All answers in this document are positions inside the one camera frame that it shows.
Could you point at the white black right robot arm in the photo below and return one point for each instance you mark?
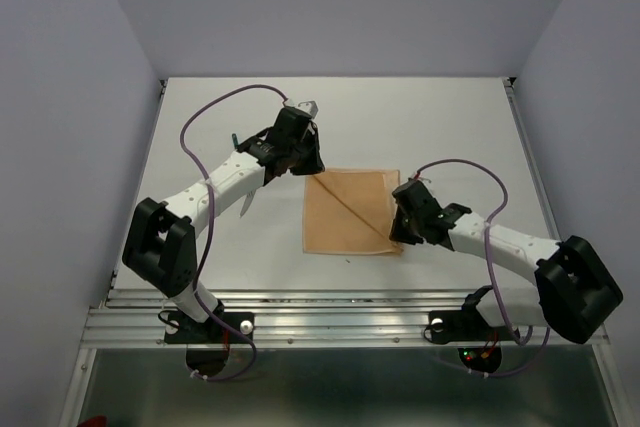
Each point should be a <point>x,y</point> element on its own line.
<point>570,291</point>

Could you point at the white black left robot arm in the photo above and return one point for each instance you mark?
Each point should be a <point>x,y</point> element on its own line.
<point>160,246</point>

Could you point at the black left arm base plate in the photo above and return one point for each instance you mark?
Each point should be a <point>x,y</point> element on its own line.
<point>180,329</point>

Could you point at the beige cloth napkin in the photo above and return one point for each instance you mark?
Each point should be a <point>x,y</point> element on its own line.
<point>350,212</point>

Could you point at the green handled knife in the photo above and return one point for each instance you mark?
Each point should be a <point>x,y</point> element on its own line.
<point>249,198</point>

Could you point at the aluminium mounting rail frame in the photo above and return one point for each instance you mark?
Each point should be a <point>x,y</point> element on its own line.
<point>338,340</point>

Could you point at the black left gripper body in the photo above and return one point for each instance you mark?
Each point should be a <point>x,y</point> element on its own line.
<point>295,151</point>

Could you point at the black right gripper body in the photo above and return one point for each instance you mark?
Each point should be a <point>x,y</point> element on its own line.
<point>414,223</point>

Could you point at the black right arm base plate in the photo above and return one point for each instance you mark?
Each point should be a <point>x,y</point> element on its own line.
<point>452,326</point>

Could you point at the red object at bottom edge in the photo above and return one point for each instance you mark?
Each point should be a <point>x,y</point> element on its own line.
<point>95,421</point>

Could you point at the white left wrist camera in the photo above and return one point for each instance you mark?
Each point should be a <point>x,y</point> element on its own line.
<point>310,107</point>

